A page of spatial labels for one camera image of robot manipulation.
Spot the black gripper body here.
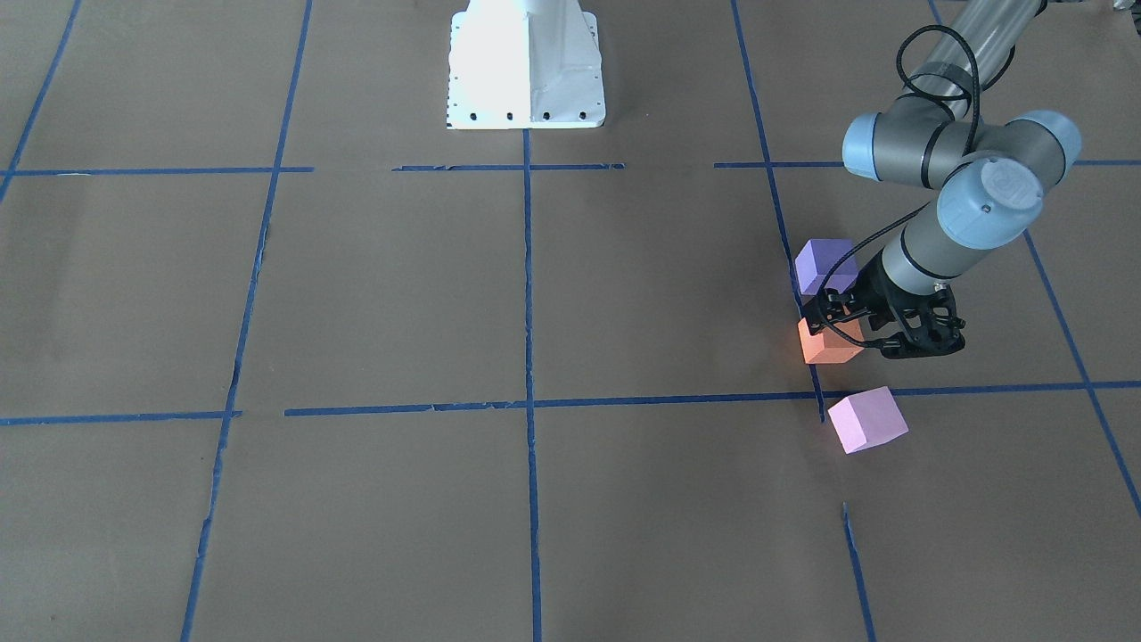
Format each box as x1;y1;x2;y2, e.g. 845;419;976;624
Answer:
812;253;966;360

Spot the orange foam cube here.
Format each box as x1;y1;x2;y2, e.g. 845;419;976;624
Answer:
796;318;865;365

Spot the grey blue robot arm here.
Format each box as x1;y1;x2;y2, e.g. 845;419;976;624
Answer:
801;1;1081;360

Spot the purple foam cube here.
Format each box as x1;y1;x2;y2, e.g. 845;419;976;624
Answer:
793;237;860;296

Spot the pink foam cube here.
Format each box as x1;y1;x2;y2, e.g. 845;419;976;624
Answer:
827;387;909;454

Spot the brown paper mat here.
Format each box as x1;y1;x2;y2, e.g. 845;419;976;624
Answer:
3;1;1138;641

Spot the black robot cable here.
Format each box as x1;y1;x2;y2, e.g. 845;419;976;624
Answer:
818;25;984;350

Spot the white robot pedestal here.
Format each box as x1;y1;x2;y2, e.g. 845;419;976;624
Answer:
446;1;607;130

